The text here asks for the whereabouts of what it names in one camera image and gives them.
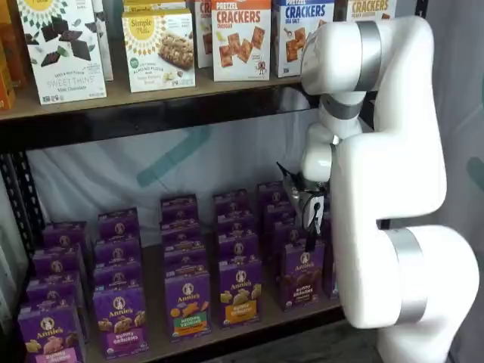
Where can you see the black metal shelving rack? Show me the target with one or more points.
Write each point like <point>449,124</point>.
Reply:
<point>151,121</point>

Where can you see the purple Annie's box magenta label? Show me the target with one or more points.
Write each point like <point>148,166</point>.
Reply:
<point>119,321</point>

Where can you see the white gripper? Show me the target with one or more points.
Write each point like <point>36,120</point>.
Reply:
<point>305,208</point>

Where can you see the gold honey mustard crackers box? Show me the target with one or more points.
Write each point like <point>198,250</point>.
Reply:
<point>370,7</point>

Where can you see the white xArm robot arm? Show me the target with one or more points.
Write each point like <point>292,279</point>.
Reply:
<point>397,170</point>

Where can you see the white backdrop sheet teal logo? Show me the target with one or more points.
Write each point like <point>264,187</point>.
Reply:
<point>113,170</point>

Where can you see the purple Annie's box green label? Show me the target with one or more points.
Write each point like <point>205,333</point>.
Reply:
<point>187,306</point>

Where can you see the grey curtain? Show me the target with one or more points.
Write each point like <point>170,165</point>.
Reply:
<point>465,113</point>

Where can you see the blue sea salt crackers box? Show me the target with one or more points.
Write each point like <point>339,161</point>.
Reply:
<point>291,38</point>

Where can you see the purple Annie's box yellow label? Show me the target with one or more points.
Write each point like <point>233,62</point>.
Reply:
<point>240,295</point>

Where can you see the orange cheddar pretzel crackers box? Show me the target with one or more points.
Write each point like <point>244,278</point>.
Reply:
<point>242,41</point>
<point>203,34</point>

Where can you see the orange brown snack box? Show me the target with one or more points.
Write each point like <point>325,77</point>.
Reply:
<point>17,38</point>
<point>5,75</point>

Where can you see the Simple Mills sweet thins box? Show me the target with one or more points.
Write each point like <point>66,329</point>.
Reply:
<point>60,56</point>
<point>107,45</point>

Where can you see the purple Annie's box brown patch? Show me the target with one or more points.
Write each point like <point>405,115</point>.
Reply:
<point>302,280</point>

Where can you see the purple Annie's box pink label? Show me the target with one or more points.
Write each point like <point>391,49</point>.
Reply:
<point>49,332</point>

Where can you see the yellow Simple Mills bar box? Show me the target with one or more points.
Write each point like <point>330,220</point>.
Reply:
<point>159,53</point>
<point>151,5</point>

